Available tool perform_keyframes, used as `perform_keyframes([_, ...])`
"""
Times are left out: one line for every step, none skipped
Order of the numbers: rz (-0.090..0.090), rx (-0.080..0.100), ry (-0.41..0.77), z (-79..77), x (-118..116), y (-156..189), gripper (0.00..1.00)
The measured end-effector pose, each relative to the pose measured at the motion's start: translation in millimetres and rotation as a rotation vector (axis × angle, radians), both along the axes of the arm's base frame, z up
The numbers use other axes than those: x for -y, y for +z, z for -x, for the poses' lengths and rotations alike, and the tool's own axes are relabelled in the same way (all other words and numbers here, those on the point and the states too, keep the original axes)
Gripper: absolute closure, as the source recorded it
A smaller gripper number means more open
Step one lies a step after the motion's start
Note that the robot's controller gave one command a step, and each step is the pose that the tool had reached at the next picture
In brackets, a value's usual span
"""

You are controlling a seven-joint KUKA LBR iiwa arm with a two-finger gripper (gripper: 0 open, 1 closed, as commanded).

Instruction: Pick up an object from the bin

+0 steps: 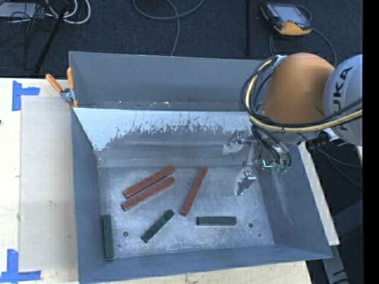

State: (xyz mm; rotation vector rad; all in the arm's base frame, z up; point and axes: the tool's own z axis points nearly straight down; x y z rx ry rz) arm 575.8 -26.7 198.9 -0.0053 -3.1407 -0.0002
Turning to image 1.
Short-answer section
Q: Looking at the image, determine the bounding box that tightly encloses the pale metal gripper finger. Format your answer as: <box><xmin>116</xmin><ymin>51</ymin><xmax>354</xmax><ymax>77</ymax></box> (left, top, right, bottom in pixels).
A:
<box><xmin>235</xmin><ymin>167</ymin><xmax>258</xmax><ymax>196</ymax></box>
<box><xmin>222</xmin><ymin>130</ymin><xmax>248</xmax><ymax>156</ymax></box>

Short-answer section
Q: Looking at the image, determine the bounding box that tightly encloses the dark green flat block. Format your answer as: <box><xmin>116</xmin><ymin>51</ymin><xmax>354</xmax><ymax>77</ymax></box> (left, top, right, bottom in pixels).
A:
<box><xmin>140</xmin><ymin>209</ymin><xmax>176</xmax><ymax>244</ymax></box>
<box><xmin>101</xmin><ymin>214</ymin><xmax>115</xmax><ymax>260</ymax></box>
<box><xmin>196</xmin><ymin>216</ymin><xmax>238</xmax><ymax>227</ymax></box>

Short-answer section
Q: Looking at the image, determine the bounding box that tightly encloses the red-brown flat block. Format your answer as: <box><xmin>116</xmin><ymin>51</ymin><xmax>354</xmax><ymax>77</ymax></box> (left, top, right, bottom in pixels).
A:
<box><xmin>179</xmin><ymin>166</ymin><xmax>209</xmax><ymax>217</ymax></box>
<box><xmin>121</xmin><ymin>176</ymin><xmax>176</xmax><ymax>212</ymax></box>
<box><xmin>122</xmin><ymin>165</ymin><xmax>176</xmax><ymax>199</ymax></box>

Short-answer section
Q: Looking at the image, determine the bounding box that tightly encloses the grey metal bin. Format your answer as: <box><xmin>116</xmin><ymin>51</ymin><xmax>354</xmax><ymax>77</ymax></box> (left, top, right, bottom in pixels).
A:
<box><xmin>68</xmin><ymin>51</ymin><xmax>333</xmax><ymax>284</ymax></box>

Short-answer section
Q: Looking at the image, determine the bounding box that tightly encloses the pale flat board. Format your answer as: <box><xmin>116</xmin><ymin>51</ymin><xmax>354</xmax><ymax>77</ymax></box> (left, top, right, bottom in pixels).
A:
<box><xmin>18</xmin><ymin>95</ymin><xmax>79</xmax><ymax>273</ymax></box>

